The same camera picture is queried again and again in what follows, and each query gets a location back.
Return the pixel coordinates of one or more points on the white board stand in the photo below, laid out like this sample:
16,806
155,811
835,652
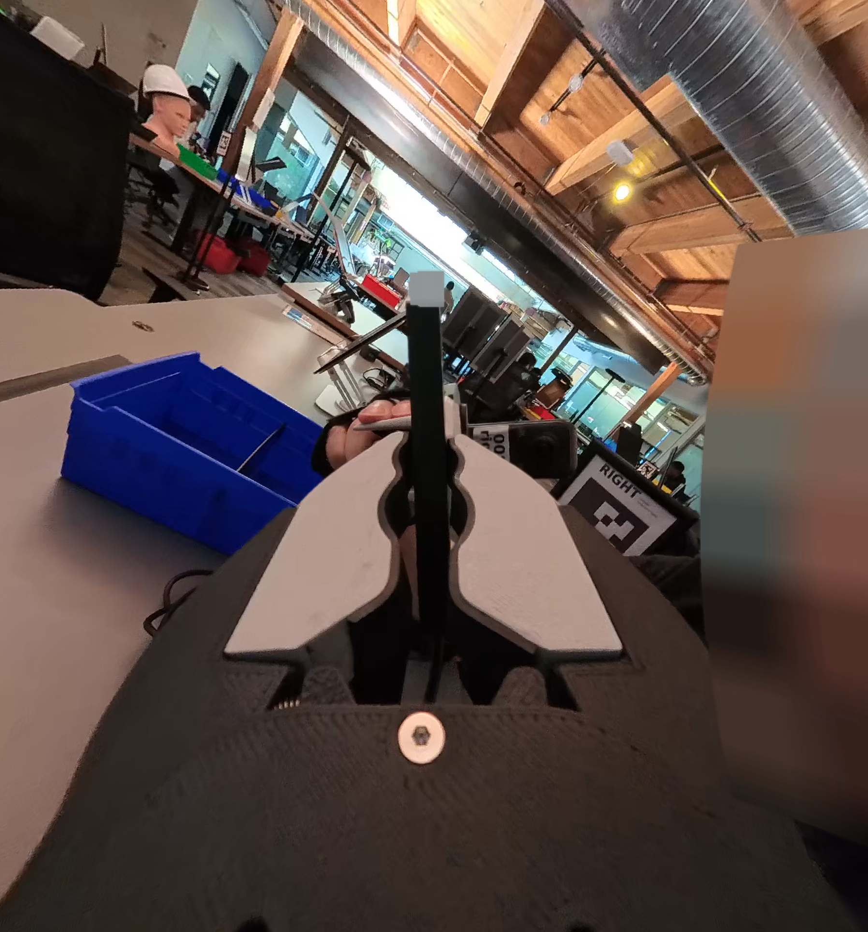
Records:
339,399

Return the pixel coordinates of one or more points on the green plastic bin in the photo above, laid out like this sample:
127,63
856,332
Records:
199,164

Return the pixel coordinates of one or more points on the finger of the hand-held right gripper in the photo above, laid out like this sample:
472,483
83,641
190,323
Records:
386,424

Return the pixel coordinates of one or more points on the grey display panel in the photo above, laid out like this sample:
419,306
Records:
503,342
470,317

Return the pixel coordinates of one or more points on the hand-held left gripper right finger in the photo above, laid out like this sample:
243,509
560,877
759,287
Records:
528,575

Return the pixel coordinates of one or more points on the large silver spiral duct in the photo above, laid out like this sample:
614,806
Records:
768,109

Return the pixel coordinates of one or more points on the black partition panel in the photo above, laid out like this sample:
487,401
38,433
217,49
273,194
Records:
41,182

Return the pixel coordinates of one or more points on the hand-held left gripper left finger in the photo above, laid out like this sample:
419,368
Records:
310,575

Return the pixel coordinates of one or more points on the dark grey USB hub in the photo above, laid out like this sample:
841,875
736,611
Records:
428,378

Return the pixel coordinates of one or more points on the mannequin head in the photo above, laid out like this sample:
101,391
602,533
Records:
164,120

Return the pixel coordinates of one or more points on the red storage bin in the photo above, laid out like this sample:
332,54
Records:
219,255
255,261
383,291

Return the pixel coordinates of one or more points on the blue plastic bin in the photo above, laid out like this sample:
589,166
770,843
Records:
186,466

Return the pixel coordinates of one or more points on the person's right hand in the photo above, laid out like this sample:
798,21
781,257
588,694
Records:
346,444

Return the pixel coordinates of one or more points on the white hard hat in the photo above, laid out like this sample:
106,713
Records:
163,78

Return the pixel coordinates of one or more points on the round ceiling lamp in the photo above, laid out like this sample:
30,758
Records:
622,191

